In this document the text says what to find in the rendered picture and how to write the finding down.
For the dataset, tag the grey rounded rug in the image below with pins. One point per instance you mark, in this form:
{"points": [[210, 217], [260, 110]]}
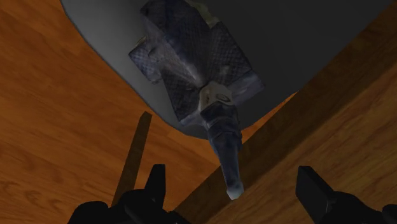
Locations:
{"points": [[108, 34]]}

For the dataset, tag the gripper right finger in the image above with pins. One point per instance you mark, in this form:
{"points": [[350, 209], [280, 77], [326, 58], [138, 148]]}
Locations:
{"points": [[316, 192]]}

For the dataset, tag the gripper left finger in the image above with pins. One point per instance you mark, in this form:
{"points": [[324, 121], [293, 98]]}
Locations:
{"points": [[156, 186]]}

